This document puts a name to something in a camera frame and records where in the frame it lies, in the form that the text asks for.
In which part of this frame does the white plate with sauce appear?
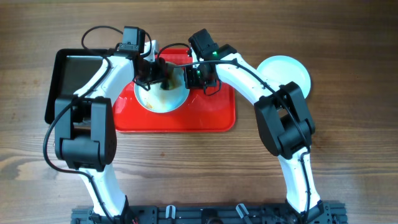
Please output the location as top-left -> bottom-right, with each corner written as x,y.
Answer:
134,62 -> 190,113

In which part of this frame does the black water tray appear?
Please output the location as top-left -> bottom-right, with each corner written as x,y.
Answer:
44,49 -> 103,124

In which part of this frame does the green yellow sponge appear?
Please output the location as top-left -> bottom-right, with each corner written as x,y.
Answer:
160,73 -> 177,91

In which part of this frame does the small white plate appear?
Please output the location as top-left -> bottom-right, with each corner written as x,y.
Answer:
257,55 -> 312,98

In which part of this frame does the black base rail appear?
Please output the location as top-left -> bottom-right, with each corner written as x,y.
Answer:
70,202 -> 348,224

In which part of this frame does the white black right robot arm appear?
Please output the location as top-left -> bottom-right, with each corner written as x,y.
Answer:
188,29 -> 320,223

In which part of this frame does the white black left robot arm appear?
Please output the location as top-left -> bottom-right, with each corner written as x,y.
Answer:
43,26 -> 164,223

